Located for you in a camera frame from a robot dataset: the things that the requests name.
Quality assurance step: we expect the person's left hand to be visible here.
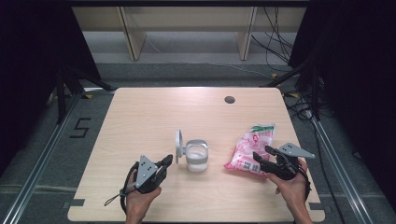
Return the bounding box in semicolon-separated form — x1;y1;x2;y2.
125;170;163;216

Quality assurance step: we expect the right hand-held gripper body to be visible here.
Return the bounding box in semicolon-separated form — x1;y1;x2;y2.
260;142;317;181

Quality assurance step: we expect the pink and white plastic bag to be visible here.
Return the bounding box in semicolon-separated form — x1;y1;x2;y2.
223;123;276;175

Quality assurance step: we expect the tangle of black floor cables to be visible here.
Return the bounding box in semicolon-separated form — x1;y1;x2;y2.
283;91;316;121

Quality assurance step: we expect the black cable with grey strap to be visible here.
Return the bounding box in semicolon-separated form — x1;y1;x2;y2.
104;161;140;217

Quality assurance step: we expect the bundle of black cables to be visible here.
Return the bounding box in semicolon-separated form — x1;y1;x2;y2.
249;7;297;65

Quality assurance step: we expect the person's right hand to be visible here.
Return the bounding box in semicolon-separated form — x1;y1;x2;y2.
265;158;310;208

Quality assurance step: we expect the glass jar with grey lid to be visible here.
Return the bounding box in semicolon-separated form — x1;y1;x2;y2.
175;129;209;173

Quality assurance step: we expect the black wrist strap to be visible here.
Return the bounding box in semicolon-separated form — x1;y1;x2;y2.
298;166;313;200

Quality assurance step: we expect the aluminium floor rail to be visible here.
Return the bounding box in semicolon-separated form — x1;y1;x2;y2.
310;117;375;224
0;92;82;224

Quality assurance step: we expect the black curtain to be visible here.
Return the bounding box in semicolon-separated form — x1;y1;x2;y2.
288;0;396;203
0;0;102;175

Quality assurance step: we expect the black metal stand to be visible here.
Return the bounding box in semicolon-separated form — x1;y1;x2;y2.
55;65;117;125
261;58;322;121

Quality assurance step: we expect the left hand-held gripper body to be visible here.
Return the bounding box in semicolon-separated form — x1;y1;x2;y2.
124;154;166;195

